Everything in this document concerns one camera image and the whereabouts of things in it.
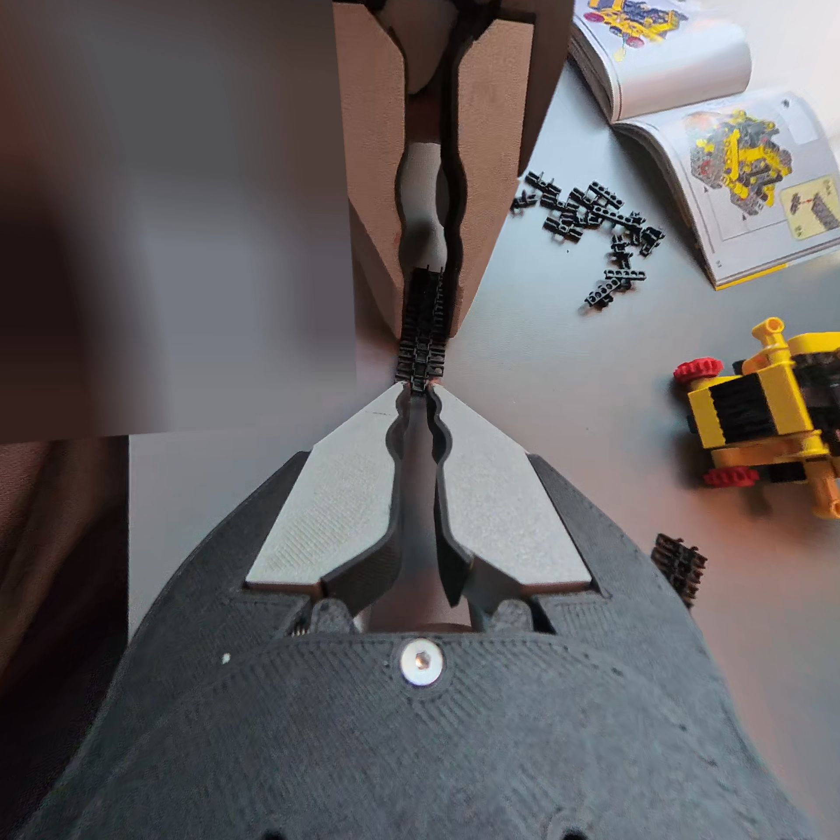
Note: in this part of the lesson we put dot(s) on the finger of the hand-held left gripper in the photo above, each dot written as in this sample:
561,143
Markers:
371,164
492,144

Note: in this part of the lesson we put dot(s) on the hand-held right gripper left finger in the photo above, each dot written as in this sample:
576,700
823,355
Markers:
334,512

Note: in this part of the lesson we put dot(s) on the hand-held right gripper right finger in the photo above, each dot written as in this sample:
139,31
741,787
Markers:
505,518

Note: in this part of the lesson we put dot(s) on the pile of track links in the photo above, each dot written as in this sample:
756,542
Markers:
590,213

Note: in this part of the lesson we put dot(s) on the long black track strip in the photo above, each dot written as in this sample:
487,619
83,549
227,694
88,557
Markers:
423,328

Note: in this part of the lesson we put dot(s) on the lego instruction booklet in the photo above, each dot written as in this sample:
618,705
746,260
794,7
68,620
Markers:
709,131

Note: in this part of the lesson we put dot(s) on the yellow lego bulldozer model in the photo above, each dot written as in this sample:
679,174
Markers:
761,420

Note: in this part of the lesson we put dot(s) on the short black track strip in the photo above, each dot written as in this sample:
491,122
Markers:
679,568

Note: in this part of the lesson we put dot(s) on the person's dark trousers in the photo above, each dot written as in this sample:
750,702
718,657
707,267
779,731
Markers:
39,754

